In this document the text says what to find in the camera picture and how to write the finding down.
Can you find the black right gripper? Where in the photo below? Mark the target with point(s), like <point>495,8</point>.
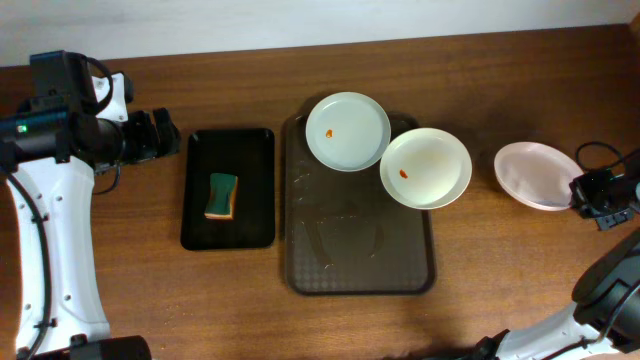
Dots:
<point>590,195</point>

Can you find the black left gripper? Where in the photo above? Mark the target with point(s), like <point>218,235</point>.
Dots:
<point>142,138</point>

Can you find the pink white plate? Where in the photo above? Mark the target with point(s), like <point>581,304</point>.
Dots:
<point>536,175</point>

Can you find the green orange sponge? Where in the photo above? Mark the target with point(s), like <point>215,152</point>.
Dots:
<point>222,198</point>

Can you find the cream plate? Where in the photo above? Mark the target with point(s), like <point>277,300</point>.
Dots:
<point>425,168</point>

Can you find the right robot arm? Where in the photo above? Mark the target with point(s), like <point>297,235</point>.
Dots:
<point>603,317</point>

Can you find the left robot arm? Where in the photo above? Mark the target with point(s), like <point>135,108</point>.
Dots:
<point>62,315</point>

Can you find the small black tray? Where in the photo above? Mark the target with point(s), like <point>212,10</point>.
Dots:
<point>247,154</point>

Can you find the pale green plate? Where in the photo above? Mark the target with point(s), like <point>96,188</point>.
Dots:
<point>347,131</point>

